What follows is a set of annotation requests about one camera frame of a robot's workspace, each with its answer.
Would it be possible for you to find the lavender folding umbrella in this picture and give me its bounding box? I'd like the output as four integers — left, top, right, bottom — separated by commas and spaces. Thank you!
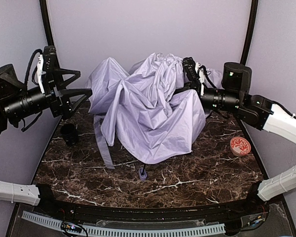
86, 53, 210, 169

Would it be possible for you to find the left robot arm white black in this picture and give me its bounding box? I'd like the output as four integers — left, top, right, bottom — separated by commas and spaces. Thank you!
0, 45, 92, 135

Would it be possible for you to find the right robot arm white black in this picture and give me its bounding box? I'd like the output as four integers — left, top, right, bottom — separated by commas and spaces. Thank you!
177, 57, 296, 203

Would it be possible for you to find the dark mug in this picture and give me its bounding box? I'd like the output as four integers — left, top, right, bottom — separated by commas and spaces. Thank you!
60, 123, 79, 146

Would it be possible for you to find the red white patterned bowl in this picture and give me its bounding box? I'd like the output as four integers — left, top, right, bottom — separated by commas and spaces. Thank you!
230, 137, 251, 156

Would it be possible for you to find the right black corner post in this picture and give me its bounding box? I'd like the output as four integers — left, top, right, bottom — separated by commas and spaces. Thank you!
240, 0, 259, 65

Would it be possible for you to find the black corner post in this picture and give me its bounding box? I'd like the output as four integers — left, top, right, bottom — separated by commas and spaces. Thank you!
240, 0, 259, 65
39, 0, 55, 46

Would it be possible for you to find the left black corner post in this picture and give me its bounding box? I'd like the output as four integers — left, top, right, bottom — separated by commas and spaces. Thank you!
39, 0, 55, 46

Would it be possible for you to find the grey slotted cable duct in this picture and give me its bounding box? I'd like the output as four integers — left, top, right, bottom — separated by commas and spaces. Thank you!
21, 211, 226, 237

